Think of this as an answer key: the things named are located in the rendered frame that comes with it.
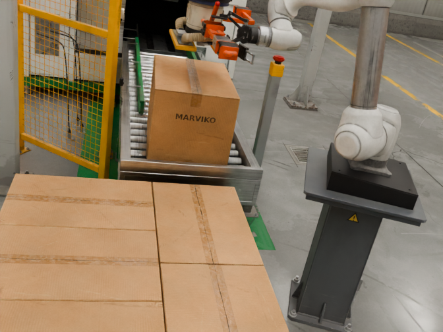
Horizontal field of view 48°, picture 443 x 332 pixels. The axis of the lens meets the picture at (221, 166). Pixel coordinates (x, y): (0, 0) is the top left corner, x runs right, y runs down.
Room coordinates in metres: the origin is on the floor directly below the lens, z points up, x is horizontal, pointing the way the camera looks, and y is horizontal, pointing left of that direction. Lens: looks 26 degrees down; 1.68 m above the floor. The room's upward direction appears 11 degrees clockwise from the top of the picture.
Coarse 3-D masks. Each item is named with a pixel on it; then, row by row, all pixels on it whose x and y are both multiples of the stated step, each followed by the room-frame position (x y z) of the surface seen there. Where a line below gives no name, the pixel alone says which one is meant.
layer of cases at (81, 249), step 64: (64, 192) 1.81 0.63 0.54; (128, 192) 1.90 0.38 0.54; (192, 192) 2.01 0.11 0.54; (0, 256) 1.34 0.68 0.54; (64, 256) 1.40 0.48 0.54; (128, 256) 1.46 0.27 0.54; (192, 256) 1.53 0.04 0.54; (256, 256) 1.61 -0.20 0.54; (0, 320) 1.06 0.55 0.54; (64, 320) 1.11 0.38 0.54; (128, 320) 1.15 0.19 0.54; (192, 320) 1.20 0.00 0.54; (256, 320) 1.26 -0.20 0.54
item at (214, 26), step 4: (204, 20) 2.30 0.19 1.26; (208, 20) 2.31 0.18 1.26; (204, 24) 2.24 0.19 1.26; (208, 24) 2.23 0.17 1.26; (212, 24) 2.24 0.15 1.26; (216, 24) 2.32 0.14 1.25; (220, 24) 2.32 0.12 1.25; (204, 28) 2.26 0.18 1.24; (208, 28) 2.23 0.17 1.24; (212, 28) 2.24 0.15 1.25; (216, 28) 2.24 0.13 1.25; (220, 28) 2.25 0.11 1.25; (224, 28) 2.26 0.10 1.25; (204, 32) 2.24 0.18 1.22; (204, 36) 2.23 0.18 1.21; (208, 36) 2.23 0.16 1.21
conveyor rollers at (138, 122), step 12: (132, 60) 3.96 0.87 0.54; (144, 60) 4.00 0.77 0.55; (132, 72) 3.62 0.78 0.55; (144, 72) 3.72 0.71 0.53; (132, 84) 3.35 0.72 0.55; (144, 84) 3.39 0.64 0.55; (132, 96) 3.10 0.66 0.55; (144, 96) 3.19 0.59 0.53; (132, 108) 2.91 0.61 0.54; (144, 108) 2.94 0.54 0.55; (132, 120) 2.73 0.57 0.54; (144, 120) 2.76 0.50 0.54; (132, 132) 2.56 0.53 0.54; (144, 132) 2.58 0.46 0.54; (132, 144) 2.39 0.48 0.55; (144, 144) 2.41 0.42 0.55; (132, 156) 2.29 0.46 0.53; (144, 156) 2.31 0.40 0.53
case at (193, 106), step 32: (160, 64) 2.58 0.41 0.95; (192, 64) 2.70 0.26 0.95; (160, 96) 2.18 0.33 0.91; (192, 96) 2.21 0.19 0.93; (224, 96) 2.24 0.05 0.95; (160, 128) 2.18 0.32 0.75; (192, 128) 2.21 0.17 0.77; (224, 128) 2.24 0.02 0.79; (192, 160) 2.22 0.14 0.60; (224, 160) 2.25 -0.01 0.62
